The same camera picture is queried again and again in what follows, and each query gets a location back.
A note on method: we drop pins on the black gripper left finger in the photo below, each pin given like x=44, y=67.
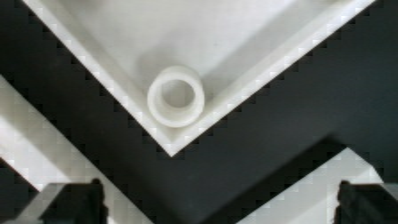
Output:
x=65, y=204

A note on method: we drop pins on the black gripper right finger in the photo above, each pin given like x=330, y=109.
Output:
x=366, y=203

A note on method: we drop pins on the white square tabletop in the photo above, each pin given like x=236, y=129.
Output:
x=183, y=54

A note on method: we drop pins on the white L-shaped obstacle wall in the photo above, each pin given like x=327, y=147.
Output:
x=51, y=165

